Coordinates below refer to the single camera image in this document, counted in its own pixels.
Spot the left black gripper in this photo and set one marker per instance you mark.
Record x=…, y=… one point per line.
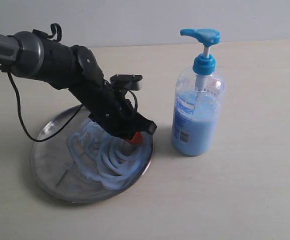
x=113, y=112

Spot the blue soap smear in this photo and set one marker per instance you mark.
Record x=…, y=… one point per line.
x=103, y=158

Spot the blue pump lotion bottle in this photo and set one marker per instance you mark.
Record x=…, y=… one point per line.
x=199, y=92

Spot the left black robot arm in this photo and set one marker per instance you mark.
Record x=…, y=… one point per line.
x=37, y=55

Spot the round steel plate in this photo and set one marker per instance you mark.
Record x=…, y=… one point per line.
x=53, y=167

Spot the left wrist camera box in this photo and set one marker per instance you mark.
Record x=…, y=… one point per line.
x=132, y=82

